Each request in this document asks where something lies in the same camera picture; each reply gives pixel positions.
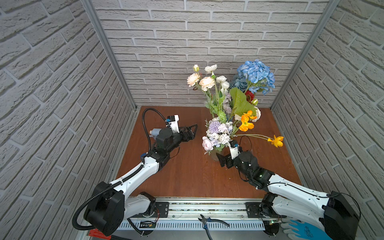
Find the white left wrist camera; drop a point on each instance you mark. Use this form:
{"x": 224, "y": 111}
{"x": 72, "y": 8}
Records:
{"x": 172, "y": 123}

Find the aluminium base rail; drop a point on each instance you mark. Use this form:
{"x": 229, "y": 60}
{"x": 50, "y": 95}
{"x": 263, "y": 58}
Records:
{"x": 225, "y": 210}

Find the clear glass vase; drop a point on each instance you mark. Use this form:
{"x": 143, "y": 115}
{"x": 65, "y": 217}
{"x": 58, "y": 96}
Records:
{"x": 215, "y": 154}

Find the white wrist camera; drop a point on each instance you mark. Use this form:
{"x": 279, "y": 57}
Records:
{"x": 172, "y": 123}
{"x": 234, "y": 149}

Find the peach rose stem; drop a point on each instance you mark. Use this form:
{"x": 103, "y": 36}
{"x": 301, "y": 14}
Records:
{"x": 208, "y": 85}

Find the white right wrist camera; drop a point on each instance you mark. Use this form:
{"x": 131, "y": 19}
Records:
{"x": 234, "y": 149}

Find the small yellow orange flower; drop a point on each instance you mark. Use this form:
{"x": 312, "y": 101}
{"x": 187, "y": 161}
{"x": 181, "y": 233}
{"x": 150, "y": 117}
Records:
{"x": 245, "y": 122}

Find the small pink white bouquet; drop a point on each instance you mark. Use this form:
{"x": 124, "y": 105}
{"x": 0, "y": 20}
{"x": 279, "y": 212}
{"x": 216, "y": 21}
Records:
{"x": 218, "y": 135}

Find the dark blue hydrangea flower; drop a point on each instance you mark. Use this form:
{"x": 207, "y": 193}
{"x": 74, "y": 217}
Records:
{"x": 259, "y": 76}

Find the red clamp tool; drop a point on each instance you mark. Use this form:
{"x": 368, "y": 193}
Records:
{"x": 100, "y": 235}

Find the red carnation flower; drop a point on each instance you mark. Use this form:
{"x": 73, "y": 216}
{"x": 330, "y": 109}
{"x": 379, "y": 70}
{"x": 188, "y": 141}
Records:
{"x": 251, "y": 98}

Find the aluminium left corner post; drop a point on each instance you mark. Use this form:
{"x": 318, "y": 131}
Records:
{"x": 101, "y": 33}

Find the cream white flower stem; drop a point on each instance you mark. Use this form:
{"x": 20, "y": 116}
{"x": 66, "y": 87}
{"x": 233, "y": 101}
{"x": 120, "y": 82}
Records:
{"x": 223, "y": 86}

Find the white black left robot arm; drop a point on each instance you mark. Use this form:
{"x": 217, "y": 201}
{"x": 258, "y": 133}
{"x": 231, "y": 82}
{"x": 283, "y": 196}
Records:
{"x": 132, "y": 183}

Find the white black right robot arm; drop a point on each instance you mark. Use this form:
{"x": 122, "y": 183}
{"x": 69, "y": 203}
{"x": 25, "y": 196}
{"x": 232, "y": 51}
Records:
{"x": 331, "y": 213}

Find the white blue work glove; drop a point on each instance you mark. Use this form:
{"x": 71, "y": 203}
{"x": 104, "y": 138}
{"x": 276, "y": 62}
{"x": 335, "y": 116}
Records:
{"x": 297, "y": 230}

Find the aluminium right corner post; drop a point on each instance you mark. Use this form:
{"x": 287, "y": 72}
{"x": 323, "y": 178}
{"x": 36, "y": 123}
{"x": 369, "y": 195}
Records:
{"x": 326, "y": 15}

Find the light blue small bottle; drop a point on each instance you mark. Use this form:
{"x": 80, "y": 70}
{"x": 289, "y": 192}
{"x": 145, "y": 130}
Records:
{"x": 154, "y": 133}

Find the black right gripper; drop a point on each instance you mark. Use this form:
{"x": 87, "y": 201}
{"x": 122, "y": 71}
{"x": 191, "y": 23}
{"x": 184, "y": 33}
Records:
{"x": 222, "y": 160}

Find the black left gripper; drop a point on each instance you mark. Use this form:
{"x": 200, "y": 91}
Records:
{"x": 188, "y": 137}

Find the pink white mixed bouquet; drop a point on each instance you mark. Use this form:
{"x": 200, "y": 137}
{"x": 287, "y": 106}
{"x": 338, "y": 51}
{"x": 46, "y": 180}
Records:
{"x": 227, "y": 104}

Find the light blue rose bouquet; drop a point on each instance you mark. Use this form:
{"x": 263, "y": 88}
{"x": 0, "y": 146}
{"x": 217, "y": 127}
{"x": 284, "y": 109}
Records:
{"x": 239, "y": 82}

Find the aluminium corner post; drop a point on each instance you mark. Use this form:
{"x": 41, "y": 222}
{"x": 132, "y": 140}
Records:
{"x": 326, "y": 15}
{"x": 101, "y": 33}

